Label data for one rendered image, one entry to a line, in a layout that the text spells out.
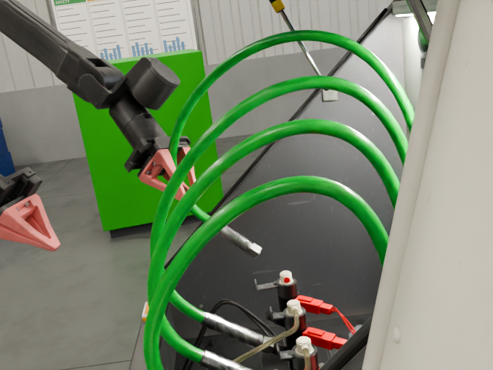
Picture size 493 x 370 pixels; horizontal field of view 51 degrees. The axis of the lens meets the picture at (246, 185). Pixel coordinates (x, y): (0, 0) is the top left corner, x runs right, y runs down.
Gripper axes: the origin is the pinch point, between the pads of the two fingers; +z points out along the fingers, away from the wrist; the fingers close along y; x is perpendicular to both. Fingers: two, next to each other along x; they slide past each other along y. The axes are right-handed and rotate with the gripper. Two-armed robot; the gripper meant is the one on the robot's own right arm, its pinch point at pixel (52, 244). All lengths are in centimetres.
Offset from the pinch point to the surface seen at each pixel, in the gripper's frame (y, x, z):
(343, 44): 41.7, 14.1, 13.1
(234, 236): 9.4, 16.3, 18.8
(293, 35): 38.5, 14.8, 7.3
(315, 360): 16.8, -8.1, 32.1
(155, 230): 14.5, -4.3, 9.9
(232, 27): -80, 626, -110
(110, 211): -179, 277, -42
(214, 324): 8.7, -3.1, 22.4
